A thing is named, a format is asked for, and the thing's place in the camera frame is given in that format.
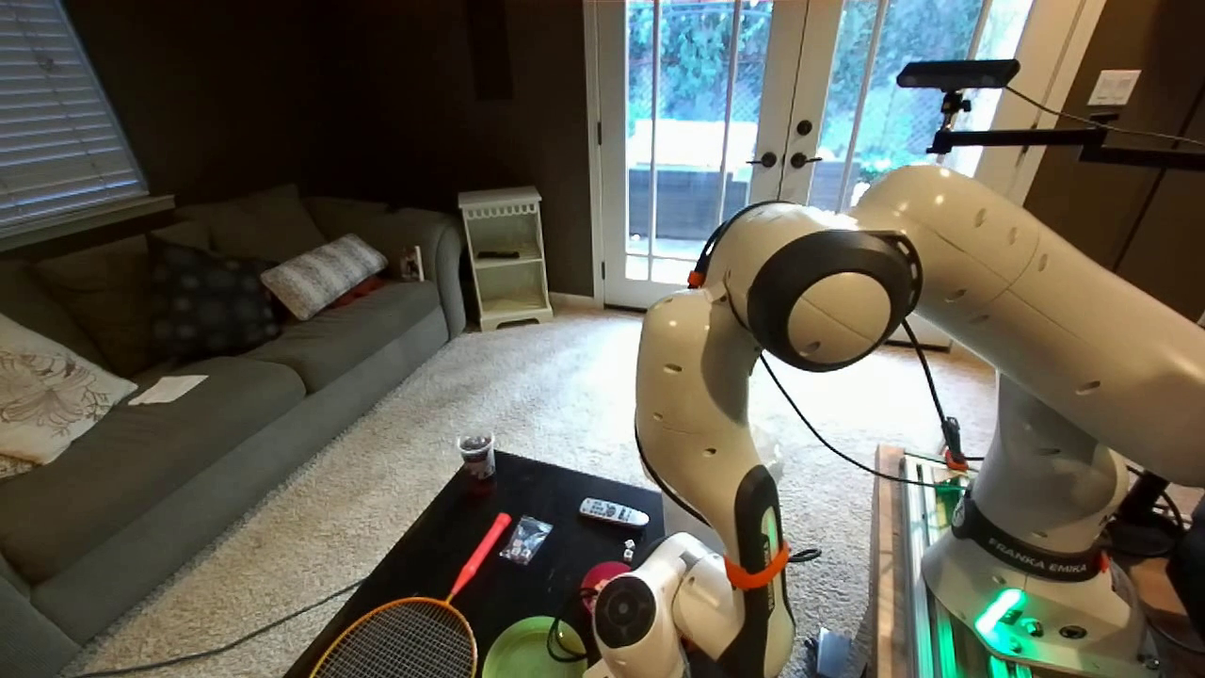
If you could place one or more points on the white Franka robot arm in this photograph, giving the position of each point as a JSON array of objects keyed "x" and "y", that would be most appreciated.
[{"x": 1041, "y": 325}]

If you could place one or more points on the white shelf unit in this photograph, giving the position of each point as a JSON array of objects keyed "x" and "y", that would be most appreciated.
[{"x": 506, "y": 207}]

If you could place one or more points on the grey remote control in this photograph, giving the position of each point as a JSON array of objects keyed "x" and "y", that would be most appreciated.
[{"x": 611, "y": 512}]

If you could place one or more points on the small drink can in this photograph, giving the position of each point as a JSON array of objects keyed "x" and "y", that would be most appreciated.
[{"x": 477, "y": 458}]

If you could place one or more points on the white french door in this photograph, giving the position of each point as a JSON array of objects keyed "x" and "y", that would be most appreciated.
[
  {"x": 690, "y": 153},
  {"x": 869, "y": 98}
]

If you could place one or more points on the tiny white item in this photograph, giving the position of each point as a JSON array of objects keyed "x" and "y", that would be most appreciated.
[{"x": 626, "y": 551}]

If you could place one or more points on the clear plastic packet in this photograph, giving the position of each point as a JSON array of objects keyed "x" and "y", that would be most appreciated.
[{"x": 525, "y": 541}]

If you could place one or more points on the black coffee table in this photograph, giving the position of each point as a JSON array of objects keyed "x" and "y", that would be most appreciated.
[{"x": 428, "y": 551}]

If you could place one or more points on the white striped pillow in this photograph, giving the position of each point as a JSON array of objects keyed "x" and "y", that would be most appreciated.
[{"x": 326, "y": 273}]

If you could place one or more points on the green plastic plate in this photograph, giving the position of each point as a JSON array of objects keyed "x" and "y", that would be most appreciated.
[{"x": 530, "y": 650}]

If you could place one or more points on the dark brown cushion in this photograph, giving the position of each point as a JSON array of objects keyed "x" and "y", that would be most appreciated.
[
  {"x": 98, "y": 296},
  {"x": 259, "y": 222}
]

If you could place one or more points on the grey power brick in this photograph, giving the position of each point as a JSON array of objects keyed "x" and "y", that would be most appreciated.
[{"x": 830, "y": 656}]

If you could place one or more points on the dark patterned pillow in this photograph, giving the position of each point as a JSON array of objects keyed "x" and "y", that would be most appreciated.
[{"x": 208, "y": 301}]

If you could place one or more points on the grey fabric sofa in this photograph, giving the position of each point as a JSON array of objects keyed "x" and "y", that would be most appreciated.
[{"x": 188, "y": 463}]

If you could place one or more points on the white paper sheet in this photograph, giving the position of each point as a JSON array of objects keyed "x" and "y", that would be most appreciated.
[{"x": 166, "y": 389}]

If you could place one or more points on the cream printed pillow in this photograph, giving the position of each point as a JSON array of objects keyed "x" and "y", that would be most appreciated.
[{"x": 50, "y": 395}]

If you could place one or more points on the white window blinds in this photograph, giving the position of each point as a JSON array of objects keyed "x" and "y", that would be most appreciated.
[{"x": 61, "y": 115}]

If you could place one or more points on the black stereo camera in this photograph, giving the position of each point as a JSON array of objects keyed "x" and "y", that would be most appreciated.
[{"x": 958, "y": 74}]

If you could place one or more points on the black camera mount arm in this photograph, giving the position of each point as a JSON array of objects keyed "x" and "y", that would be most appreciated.
[{"x": 1029, "y": 136}]

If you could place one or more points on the white light switch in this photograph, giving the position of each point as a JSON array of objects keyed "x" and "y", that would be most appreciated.
[{"x": 1111, "y": 86}]

